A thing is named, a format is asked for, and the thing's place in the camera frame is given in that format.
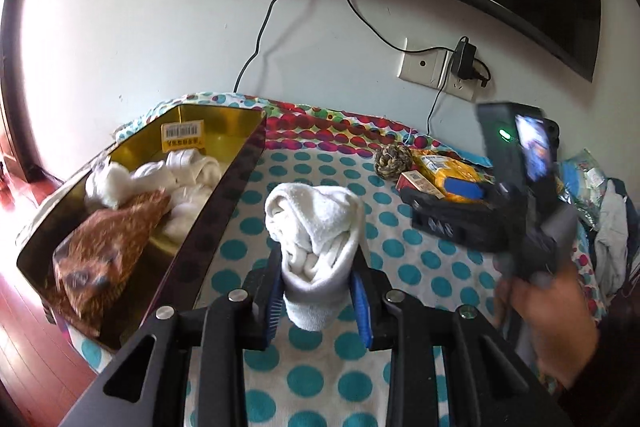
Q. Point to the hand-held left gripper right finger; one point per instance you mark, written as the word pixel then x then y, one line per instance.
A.
pixel 361 307

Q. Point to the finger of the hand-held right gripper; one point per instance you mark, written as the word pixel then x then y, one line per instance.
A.
pixel 417 195
pixel 462 191

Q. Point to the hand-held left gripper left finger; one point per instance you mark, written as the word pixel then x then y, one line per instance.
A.
pixel 270 302

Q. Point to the gold rectangular tin box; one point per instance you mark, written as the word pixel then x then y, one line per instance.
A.
pixel 225 187

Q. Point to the long knotted white sock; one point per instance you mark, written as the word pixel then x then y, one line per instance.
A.
pixel 190 169

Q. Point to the orange-brown snack packet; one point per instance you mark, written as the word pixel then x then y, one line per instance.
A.
pixel 107 247

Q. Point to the yellow cardboard box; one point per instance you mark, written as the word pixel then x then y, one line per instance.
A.
pixel 182 136

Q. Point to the plastic-wrapped white bundle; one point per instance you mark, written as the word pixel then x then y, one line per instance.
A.
pixel 107 184

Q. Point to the person's right forearm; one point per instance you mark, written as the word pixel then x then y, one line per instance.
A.
pixel 615 372

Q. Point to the person's right hand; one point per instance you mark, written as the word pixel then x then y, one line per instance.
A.
pixel 555 322

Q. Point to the small cardboard box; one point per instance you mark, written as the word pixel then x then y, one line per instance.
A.
pixel 415 181

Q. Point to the yellow snack packet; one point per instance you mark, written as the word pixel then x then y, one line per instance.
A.
pixel 445 169

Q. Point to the clear plastic bag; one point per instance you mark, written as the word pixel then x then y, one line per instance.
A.
pixel 582 187

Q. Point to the polka-dot blanket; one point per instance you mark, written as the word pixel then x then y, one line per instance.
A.
pixel 320 382

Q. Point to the grey cloth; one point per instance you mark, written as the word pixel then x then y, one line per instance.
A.
pixel 610 237

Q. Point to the dark blue cloth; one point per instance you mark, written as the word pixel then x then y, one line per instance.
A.
pixel 631 212

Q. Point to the black power adapter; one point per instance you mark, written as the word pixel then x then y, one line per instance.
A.
pixel 462 62

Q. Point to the white wall outlet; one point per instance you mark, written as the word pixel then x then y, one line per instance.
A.
pixel 462 89

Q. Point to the white wall plate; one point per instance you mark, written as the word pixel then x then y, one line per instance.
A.
pixel 422 63

